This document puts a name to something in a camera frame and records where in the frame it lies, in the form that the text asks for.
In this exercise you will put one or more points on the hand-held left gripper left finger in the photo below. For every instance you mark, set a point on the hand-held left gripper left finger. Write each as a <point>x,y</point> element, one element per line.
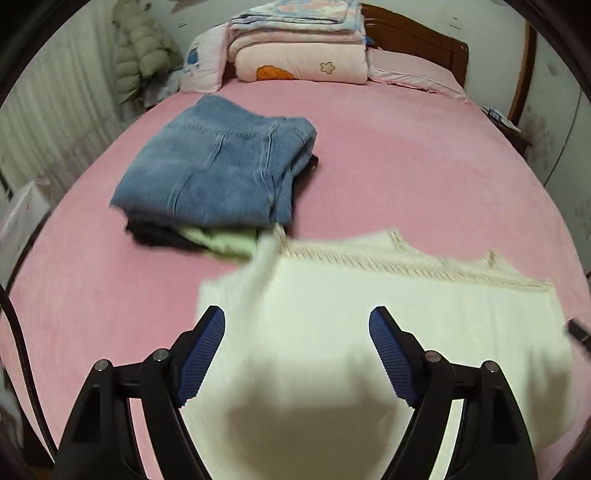
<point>203,355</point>

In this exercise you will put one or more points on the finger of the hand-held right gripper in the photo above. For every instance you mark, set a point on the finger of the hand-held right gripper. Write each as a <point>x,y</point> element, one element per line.
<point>579,330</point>

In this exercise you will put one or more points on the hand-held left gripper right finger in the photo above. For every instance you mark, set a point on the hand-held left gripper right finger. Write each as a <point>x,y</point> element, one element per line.
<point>392,360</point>

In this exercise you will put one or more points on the white fluffy cardigan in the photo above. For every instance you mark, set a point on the white fluffy cardigan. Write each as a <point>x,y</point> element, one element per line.
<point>323,323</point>

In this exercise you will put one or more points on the folded dark clothes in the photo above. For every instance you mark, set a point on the folded dark clothes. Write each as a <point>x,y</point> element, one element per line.
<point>152,235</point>

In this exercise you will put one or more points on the folded light green cloth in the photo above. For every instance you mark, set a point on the folded light green cloth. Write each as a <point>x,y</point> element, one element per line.
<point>221,242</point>

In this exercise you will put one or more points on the bed with pink sheet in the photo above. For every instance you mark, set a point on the bed with pink sheet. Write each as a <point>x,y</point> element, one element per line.
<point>415,184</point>

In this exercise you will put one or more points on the folded blue jeans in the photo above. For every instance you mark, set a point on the folded blue jeans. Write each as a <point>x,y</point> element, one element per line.
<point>207,157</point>

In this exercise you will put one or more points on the dark wooden nightstand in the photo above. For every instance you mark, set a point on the dark wooden nightstand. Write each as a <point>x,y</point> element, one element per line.
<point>517,138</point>

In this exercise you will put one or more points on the papers on nightstand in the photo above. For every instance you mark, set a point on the papers on nightstand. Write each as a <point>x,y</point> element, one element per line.
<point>501,117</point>

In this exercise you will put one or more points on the white box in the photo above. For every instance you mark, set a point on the white box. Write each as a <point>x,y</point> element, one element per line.
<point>21,217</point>

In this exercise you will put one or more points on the pale curtain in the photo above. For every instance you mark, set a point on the pale curtain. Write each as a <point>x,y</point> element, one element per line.
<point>60,115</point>

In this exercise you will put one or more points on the pink pillow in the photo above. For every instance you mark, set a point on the pink pillow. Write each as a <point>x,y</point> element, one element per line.
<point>415,69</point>

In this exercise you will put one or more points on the white printed pillow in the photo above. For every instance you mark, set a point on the white printed pillow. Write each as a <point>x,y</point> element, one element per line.
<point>203,60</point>

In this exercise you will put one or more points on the beige puffer jacket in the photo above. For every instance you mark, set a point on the beige puffer jacket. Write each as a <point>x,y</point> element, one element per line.
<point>138,55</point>

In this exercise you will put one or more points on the folded pink quilt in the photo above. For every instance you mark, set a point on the folded pink quilt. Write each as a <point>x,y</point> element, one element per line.
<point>295,55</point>

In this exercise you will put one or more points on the wooden headboard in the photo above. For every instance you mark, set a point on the wooden headboard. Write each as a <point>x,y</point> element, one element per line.
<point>415,37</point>

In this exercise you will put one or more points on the folded floral quilt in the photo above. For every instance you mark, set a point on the folded floral quilt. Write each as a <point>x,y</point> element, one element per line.
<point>300,14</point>

